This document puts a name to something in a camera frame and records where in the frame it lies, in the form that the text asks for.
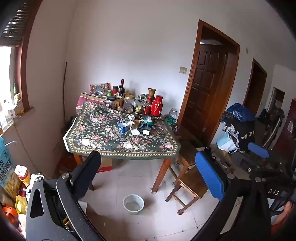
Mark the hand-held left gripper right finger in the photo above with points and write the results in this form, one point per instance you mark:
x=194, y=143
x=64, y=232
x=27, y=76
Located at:
x=209, y=176

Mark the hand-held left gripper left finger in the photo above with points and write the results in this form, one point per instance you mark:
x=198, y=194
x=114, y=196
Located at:
x=86, y=171

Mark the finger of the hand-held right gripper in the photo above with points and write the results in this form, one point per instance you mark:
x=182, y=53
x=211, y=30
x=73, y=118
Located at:
x=257, y=149
x=259, y=168

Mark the white plastic basin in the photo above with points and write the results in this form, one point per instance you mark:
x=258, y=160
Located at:
x=133, y=205

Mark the small cardboard box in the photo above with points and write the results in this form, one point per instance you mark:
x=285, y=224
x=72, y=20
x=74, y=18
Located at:
x=136, y=124

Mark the black white small box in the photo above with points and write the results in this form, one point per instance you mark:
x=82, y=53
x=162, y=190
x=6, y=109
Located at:
x=146, y=132

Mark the green wrapper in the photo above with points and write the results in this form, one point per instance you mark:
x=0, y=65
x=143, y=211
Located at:
x=147, y=121

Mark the person's right forearm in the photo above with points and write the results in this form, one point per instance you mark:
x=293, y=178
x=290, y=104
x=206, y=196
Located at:
x=283, y=220

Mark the low wooden stool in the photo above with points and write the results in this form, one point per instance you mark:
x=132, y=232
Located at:
x=192, y=183

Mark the wooden bench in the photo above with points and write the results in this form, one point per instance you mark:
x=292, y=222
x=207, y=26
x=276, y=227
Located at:
x=187, y=153

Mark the blue paper bag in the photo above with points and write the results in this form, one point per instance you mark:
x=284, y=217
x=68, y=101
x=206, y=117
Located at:
x=225, y=143

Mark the dark hanging clothes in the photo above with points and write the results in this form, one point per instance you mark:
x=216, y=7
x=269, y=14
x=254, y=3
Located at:
x=270, y=118

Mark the floral tablecloth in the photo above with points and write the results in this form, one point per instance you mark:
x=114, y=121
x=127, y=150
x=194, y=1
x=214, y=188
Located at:
x=101, y=134

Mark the blue cloth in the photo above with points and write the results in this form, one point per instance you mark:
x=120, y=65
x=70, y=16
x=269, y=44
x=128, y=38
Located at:
x=238, y=112

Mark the wooden table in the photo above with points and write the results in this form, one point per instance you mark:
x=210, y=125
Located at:
x=161, y=173

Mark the lying glass jar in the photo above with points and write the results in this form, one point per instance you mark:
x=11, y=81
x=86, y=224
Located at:
x=176, y=128

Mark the yellow bottle white cap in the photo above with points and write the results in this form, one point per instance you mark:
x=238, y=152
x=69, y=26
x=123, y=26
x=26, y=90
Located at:
x=22, y=173

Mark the green cloth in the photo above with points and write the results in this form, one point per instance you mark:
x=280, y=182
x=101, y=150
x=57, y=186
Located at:
x=169, y=120

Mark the red striped bag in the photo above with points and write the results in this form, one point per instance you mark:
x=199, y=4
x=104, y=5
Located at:
x=90, y=102

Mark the upright metal lid jar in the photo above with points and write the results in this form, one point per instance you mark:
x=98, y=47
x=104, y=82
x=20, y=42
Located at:
x=173, y=115

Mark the dark lid jar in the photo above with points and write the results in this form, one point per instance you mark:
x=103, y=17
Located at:
x=111, y=102

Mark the yellow packet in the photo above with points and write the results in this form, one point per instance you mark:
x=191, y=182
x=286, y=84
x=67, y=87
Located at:
x=20, y=205

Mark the brown wooden door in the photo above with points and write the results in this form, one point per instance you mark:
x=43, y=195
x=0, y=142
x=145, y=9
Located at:
x=203, y=92
x=196, y=37

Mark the pine cone ornament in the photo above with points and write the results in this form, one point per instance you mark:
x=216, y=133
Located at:
x=138, y=109

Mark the clear liquor bottle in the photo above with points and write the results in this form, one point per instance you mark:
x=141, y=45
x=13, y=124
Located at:
x=119, y=97

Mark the blue printed bag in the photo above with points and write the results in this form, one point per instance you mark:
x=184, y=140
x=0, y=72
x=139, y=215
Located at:
x=5, y=162

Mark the patterned snack bag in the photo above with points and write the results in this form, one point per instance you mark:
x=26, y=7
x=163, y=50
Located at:
x=99, y=89

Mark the red tin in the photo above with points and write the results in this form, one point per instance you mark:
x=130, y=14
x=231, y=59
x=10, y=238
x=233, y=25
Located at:
x=115, y=90

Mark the red thermos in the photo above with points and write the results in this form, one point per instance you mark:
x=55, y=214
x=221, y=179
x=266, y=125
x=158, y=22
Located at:
x=157, y=106

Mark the clear plastic bag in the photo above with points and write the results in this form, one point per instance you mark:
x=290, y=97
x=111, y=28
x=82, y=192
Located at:
x=141, y=99

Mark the yellow oil bottle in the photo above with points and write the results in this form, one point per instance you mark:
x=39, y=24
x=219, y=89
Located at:
x=20, y=107

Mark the wine bottle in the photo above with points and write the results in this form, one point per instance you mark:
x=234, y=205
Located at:
x=122, y=87

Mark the brown vase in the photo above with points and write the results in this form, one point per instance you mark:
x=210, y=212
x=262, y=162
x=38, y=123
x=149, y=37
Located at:
x=152, y=92

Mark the green glass bottle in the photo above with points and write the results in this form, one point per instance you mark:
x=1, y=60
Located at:
x=16, y=91

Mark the window blind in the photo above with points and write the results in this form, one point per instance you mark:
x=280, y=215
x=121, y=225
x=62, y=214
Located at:
x=13, y=23

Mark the narrow wooden door frame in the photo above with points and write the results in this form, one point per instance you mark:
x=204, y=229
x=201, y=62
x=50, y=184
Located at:
x=248, y=88

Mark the light switch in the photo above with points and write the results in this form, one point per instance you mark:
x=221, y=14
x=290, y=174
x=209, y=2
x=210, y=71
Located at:
x=183, y=70

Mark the wooden window frame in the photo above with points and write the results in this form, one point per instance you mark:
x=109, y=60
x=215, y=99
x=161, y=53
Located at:
x=25, y=69

